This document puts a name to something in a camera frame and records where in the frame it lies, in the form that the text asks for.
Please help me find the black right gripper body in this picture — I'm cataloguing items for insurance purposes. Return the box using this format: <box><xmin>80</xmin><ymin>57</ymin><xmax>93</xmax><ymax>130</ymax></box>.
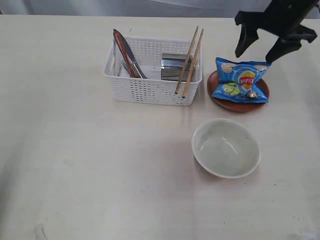
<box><xmin>234</xmin><ymin>0</ymin><xmax>318</xmax><ymax>43</ymax></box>

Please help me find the blue chips bag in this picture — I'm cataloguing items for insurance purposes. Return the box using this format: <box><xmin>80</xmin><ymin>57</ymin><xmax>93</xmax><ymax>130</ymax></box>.
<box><xmin>212</xmin><ymin>57</ymin><xmax>271</xmax><ymax>104</ymax></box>

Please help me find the brown wooden plate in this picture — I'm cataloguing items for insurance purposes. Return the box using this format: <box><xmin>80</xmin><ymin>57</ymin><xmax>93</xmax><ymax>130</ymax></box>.
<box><xmin>207</xmin><ymin>71</ymin><xmax>265</xmax><ymax>113</ymax></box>

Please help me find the pale green ceramic bowl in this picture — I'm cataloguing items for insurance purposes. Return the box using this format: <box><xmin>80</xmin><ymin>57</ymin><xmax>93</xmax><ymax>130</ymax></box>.
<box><xmin>191</xmin><ymin>118</ymin><xmax>261</xmax><ymax>179</ymax></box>

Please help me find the silver table knife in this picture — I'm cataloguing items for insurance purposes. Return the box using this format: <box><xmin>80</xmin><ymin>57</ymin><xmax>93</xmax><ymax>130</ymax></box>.
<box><xmin>119</xmin><ymin>32</ymin><xmax>147</xmax><ymax>79</ymax></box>

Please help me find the red-brown wooden spoon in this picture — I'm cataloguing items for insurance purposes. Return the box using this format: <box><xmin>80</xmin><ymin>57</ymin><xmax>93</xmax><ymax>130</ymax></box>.
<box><xmin>113</xmin><ymin>29</ymin><xmax>136</xmax><ymax>78</ymax></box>

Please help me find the wooden chopstick left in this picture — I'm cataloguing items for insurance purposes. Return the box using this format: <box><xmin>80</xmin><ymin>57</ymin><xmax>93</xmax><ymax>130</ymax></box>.
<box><xmin>174</xmin><ymin>26</ymin><xmax>199</xmax><ymax>95</ymax></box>

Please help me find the wooden chopstick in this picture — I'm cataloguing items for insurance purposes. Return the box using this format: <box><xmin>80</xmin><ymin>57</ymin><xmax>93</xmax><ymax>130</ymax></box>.
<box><xmin>174</xmin><ymin>26</ymin><xmax>199</xmax><ymax>95</ymax></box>
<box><xmin>182</xmin><ymin>29</ymin><xmax>204</xmax><ymax>98</ymax></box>

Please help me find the wooden chopstick right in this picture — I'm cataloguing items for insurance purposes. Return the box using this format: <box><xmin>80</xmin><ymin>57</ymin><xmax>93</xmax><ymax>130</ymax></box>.
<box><xmin>182</xmin><ymin>29</ymin><xmax>204</xmax><ymax>98</ymax></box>

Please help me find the white perforated plastic basket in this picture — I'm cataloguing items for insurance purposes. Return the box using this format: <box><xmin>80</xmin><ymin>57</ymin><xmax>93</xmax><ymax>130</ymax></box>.
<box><xmin>103</xmin><ymin>35</ymin><xmax>203</xmax><ymax>106</ymax></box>

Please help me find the silver metal fork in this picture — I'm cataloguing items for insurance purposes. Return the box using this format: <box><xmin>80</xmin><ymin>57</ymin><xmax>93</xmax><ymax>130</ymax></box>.
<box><xmin>120</xmin><ymin>59</ymin><xmax>130</xmax><ymax>75</ymax></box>

